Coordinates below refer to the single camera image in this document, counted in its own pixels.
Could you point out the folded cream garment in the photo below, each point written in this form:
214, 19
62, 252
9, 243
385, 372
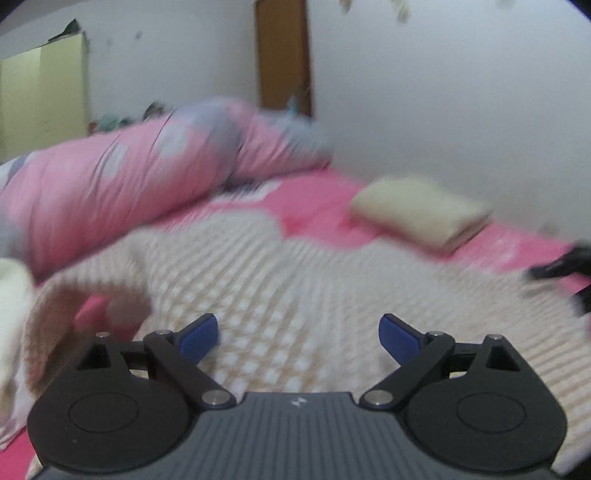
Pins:
421, 211

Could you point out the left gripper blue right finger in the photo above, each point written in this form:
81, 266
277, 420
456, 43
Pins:
420, 357

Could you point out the brown wooden door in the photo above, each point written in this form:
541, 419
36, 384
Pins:
284, 56

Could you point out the yellow wardrobe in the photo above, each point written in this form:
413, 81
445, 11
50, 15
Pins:
44, 96

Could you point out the pink floral bed sheet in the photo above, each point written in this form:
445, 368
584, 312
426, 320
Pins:
323, 203

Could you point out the beige white checked knit jacket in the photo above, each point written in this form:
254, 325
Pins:
295, 295

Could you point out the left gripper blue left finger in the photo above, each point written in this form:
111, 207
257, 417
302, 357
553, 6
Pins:
173, 358

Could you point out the cream fleece garment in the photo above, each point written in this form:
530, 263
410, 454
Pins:
17, 294

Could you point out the pink grey floral duvet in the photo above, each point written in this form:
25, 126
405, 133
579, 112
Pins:
60, 203

